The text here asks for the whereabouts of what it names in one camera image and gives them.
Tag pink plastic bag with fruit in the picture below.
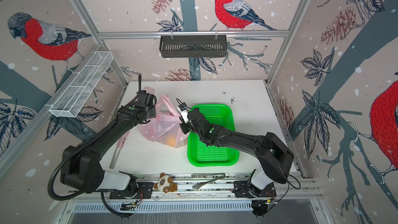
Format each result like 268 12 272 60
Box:
138 95 189 148

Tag green plastic basket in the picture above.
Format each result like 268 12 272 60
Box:
187 104 239 167

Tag orange fruit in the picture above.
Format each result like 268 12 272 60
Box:
165 137 176 147

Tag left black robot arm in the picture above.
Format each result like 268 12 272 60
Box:
60 90 157 194

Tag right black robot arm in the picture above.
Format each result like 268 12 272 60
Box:
178 103 294 184

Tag pink rectangular lid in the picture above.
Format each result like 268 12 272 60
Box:
142 87 155 95

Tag panda plush toy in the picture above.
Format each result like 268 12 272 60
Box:
153 173 178 194

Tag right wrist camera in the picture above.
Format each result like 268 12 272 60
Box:
178 103 189 123

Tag pink handled utensil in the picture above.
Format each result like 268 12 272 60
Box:
109 130 130 170

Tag metal tongs on rail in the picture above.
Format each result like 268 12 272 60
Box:
191 173 226 190

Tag black hanging wall basket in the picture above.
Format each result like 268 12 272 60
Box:
159 35 227 58

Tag aluminium horizontal frame bar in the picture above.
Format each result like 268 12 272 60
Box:
97 30 290 40

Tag white wire mesh shelf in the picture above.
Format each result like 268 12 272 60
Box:
49 51 114 118

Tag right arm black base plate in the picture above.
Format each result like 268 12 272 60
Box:
232 181 277 199

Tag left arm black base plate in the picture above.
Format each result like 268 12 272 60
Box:
109 182 154 200

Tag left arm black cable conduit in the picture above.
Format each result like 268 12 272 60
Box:
47 136 137 219

